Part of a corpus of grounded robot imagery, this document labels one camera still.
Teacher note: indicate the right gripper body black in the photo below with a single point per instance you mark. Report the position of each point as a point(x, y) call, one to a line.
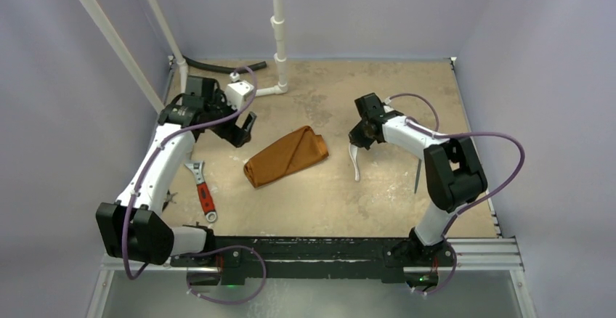
point(361, 133)

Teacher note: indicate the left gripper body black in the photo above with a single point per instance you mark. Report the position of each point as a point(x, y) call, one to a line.
point(228, 131)

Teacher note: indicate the white ceramic spoon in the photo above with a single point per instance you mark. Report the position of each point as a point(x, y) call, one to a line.
point(353, 153)

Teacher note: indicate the orange cloth napkin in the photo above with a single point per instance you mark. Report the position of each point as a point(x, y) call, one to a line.
point(291, 153)

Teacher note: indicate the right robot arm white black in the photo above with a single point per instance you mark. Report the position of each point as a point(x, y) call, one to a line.
point(454, 175)

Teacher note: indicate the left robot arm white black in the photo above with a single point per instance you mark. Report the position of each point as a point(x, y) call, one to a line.
point(131, 227)

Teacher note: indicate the small dark blue disc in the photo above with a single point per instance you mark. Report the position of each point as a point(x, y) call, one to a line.
point(417, 176)

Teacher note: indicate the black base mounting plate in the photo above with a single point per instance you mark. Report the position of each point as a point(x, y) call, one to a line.
point(237, 263)

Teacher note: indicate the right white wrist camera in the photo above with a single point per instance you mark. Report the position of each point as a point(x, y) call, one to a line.
point(387, 104)

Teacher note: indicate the red handled adjustable wrench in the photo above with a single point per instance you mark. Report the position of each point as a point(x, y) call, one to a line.
point(204, 195)

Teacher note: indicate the black handled pliers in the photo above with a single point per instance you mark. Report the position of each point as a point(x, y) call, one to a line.
point(169, 199)

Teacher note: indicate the white PVC pipe frame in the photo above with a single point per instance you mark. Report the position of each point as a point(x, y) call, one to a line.
point(240, 30)

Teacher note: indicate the aluminium extrusion rail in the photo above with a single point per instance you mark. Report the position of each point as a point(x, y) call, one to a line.
point(466, 253)

